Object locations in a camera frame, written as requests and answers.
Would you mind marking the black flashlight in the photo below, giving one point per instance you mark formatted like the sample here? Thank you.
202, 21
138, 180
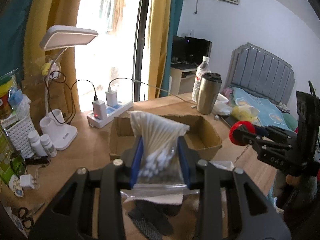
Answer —
36, 160

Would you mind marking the yellow curtain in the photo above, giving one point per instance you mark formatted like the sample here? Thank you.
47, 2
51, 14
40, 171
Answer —
49, 57
157, 42

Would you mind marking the blue patterned bed blanket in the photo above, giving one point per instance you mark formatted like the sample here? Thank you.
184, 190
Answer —
270, 114

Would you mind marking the clear water bottle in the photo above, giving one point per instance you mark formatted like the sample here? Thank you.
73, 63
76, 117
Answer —
202, 68

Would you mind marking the white paper towel sheet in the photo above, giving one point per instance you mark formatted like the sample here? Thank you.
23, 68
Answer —
167, 199

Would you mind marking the red plush keychain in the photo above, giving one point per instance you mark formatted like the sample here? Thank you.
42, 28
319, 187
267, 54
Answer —
236, 133

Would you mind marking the green snack bag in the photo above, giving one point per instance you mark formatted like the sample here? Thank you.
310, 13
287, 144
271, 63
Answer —
12, 163

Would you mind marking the white perforated basket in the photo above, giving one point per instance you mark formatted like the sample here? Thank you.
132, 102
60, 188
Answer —
14, 136

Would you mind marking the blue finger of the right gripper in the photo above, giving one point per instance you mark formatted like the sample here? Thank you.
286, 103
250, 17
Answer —
256, 140
245, 133

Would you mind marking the white pill bottle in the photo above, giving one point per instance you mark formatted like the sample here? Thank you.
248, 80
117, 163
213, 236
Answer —
35, 143
48, 145

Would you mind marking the white power strip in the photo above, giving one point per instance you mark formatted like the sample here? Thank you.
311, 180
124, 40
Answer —
111, 113

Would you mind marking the teal curtain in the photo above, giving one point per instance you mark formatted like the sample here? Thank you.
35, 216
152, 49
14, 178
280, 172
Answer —
174, 20
14, 16

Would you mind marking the small white plug adapter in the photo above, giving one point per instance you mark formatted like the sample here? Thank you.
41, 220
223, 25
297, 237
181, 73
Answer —
28, 182

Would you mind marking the white small desk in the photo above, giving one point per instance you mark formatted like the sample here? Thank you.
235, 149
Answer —
182, 79

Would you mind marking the white charger with black cable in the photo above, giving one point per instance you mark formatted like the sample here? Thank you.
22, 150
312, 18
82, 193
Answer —
99, 109

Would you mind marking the person right hand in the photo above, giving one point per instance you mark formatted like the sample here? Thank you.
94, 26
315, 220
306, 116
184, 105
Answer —
304, 184

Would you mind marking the dark grey glove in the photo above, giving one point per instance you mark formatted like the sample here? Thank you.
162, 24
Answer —
151, 219

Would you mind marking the yellow curtain right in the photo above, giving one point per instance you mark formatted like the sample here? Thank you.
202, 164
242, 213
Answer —
157, 42

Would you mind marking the brown cardboard box tray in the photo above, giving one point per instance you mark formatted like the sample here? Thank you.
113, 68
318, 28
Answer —
201, 136

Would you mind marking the cotton swabs bag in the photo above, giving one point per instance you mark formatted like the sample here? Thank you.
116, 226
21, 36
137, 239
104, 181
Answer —
160, 171

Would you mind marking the black scissors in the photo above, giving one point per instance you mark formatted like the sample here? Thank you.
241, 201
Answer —
26, 215

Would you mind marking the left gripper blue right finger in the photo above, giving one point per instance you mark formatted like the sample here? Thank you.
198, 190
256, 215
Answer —
183, 151

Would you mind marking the black computer monitor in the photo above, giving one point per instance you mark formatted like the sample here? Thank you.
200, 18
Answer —
189, 49

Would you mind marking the yellow tissue pack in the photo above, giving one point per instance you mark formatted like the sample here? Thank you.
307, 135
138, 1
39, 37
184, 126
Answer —
246, 113

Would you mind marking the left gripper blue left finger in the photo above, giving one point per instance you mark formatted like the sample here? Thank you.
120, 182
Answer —
135, 165

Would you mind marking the jar with yellow lid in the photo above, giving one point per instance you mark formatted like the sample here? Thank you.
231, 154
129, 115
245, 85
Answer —
5, 108

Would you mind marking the white textured cloth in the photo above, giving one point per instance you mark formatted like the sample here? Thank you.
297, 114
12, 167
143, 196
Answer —
223, 165

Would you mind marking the yellow curtain left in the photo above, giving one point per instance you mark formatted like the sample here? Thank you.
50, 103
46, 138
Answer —
49, 57

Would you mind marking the teal curtain left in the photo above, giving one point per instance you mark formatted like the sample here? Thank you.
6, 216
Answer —
14, 16

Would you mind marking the grey padded headboard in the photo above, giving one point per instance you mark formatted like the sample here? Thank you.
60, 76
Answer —
261, 74

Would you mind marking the teal curtain right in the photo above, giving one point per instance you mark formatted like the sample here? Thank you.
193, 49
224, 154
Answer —
174, 20

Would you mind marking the steel travel tumbler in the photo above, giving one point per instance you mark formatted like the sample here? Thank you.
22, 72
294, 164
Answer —
209, 88

